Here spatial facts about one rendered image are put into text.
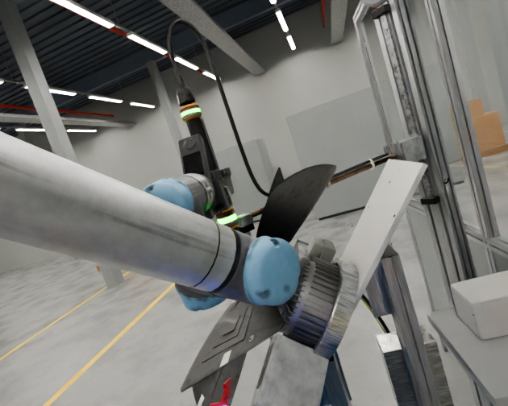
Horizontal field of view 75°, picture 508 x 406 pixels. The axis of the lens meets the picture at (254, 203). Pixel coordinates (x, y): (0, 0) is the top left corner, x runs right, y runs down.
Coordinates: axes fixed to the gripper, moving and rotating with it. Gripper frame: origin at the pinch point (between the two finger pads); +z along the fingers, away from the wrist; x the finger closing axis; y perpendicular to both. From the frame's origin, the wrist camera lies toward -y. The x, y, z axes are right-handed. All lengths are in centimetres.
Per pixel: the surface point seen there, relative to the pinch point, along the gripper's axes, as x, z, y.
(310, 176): 20.5, -4.4, 6.8
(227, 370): -12.3, -3.4, 46.3
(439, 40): 70, 37, -17
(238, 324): -1.0, -17.6, 28.4
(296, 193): 16.5, -4.3, 9.4
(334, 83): 223, 1198, -172
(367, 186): 123, 540, 108
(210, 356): -5.8, -23.6, 30.0
